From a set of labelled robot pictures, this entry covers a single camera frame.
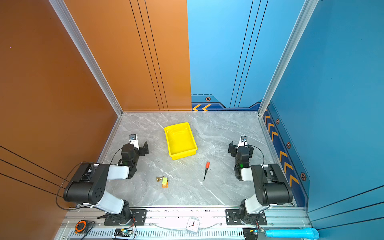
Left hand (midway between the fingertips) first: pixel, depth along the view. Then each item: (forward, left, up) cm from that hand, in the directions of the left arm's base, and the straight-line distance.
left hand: (138, 141), depth 94 cm
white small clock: (-43, -36, -5) cm, 57 cm away
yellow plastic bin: (+2, -27, -3) cm, 27 cm away
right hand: (-1, -64, 0) cm, 64 cm away
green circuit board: (-46, -2, -9) cm, 47 cm away
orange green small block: (-24, -20, -5) cm, 31 cm away
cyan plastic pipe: (-46, -87, -3) cm, 99 cm away
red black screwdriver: (-14, -43, -7) cm, 46 cm away
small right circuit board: (-45, -65, -7) cm, 80 cm away
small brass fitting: (-21, -15, -6) cm, 27 cm away
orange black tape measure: (-45, +16, -5) cm, 48 cm away
